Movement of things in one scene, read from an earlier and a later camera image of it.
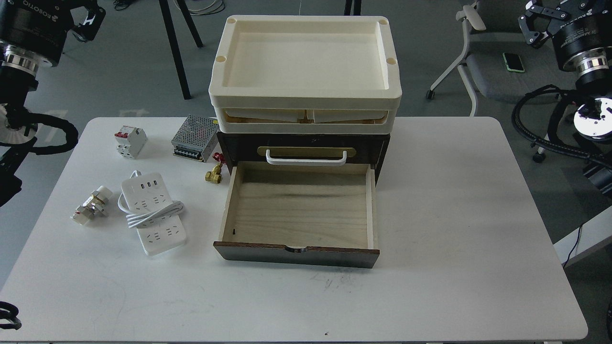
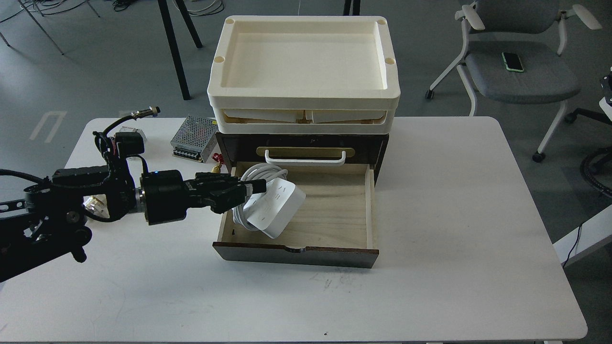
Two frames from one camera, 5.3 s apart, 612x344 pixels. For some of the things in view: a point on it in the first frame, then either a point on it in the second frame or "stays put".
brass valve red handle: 215,176 stays put
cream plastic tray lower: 305,120 stays put
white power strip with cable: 152,212 -> 271,211
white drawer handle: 305,162 stays put
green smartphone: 513,62 stays put
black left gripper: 40,27 -> 165,196
